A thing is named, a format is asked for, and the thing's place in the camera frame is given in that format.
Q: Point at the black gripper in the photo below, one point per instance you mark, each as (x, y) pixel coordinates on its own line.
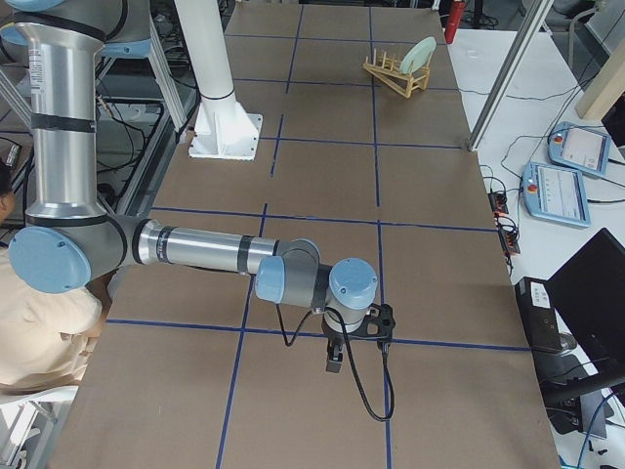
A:
(334, 339)

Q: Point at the light green ceramic plate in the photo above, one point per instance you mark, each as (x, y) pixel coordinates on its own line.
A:
(418, 56)

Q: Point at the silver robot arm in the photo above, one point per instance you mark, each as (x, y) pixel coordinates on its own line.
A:
(69, 238)

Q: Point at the black desktop computer box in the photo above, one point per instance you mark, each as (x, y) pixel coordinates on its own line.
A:
(538, 316)

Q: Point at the orange black usb hub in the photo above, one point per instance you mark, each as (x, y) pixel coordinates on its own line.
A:
(507, 228)

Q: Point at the black monitor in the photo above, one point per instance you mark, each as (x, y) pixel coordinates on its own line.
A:
(588, 293)

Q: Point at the near blue teach pendant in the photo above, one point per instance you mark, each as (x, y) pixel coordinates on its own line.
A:
(556, 194)

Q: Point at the blue teach pendant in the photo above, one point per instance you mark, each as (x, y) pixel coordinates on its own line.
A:
(556, 194)
(579, 147)

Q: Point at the wooden dish rack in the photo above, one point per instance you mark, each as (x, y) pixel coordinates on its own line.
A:
(386, 69)

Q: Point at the person in beige clothes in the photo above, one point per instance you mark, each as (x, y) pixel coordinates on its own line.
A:
(47, 339)

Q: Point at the far blue teach pendant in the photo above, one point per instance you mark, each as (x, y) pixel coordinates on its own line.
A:
(579, 147)

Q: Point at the red cylinder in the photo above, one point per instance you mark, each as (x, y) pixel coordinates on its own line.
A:
(456, 11)

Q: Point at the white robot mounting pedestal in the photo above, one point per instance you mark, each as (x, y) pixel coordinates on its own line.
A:
(223, 129)

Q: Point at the aluminium frame post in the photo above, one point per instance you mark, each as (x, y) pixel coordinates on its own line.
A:
(530, 26)

